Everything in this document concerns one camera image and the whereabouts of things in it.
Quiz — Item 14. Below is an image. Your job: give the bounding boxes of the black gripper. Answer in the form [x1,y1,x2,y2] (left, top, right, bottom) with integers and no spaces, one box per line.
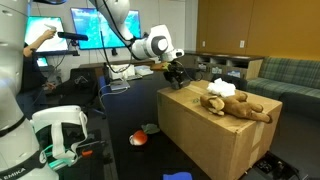
[162,61,192,86]

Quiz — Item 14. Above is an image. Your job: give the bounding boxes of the white cloth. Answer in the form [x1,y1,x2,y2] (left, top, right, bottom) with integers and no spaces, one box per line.
[206,77,237,99]

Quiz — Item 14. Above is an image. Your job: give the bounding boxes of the brown plush dog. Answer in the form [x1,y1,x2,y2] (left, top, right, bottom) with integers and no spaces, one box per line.
[199,90,273,125]

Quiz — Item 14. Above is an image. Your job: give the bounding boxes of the blue cloth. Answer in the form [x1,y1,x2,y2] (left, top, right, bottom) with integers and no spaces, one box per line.
[162,171,194,180]

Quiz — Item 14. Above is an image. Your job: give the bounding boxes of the large cardboard box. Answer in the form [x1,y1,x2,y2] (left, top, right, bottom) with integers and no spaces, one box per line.
[156,79,284,180]

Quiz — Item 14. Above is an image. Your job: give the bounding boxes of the wooden sideboard cabinet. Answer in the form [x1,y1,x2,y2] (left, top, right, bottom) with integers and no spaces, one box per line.
[183,49,265,82]

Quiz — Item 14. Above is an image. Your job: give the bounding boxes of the silver mini computer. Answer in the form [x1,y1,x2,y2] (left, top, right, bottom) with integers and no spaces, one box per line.
[109,79,131,92]

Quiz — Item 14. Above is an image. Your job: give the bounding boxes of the black office chair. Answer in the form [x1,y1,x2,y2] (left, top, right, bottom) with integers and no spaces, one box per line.
[52,67,107,118]

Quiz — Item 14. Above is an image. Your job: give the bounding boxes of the green plaid sofa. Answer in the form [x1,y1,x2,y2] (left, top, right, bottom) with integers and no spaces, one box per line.
[245,55,320,120]

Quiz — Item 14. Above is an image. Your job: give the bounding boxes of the black power strip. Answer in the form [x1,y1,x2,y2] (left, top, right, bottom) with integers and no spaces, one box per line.
[249,150,302,180]

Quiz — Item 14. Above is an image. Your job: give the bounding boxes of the white VR headset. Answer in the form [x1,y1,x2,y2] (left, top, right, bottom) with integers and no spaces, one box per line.
[30,105,90,168]

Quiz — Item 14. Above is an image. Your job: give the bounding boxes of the white handheld VR controller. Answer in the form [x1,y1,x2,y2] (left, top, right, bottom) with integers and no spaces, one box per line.
[43,23,58,32]

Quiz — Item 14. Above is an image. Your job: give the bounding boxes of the seated person dark clothes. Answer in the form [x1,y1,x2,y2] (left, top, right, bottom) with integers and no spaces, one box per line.
[13,23,58,119]

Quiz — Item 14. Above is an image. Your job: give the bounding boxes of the large wall monitor blue screen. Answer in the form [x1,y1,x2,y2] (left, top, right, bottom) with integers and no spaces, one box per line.
[70,7,143,51]

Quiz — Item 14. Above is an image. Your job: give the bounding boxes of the black camera bar on stand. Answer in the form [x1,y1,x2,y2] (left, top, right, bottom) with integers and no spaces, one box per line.
[56,31,90,42]

